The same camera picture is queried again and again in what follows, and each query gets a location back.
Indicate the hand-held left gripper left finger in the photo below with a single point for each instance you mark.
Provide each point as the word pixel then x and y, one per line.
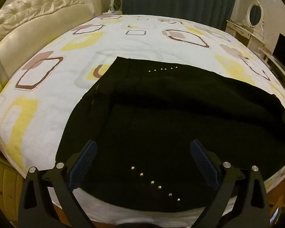
pixel 84 161

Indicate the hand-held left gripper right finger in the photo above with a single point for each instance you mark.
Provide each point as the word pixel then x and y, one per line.
pixel 203 161

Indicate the black pants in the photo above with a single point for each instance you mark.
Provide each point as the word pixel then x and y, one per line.
pixel 156 123

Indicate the printed white bed sheet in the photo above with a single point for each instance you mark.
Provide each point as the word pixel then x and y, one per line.
pixel 61 87

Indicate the white television stand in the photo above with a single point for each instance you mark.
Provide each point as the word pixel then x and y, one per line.
pixel 279 68

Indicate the white dressing table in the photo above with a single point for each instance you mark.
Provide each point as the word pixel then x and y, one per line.
pixel 242 32

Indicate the cream tufted headboard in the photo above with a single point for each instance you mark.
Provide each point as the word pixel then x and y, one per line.
pixel 26 28

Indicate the oval white-framed mirror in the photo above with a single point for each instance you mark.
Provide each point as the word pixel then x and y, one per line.
pixel 254 14

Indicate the small white desk fan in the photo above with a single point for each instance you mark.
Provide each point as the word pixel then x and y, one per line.
pixel 115 4

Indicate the dark teal curtain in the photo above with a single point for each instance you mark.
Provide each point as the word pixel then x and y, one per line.
pixel 180 0

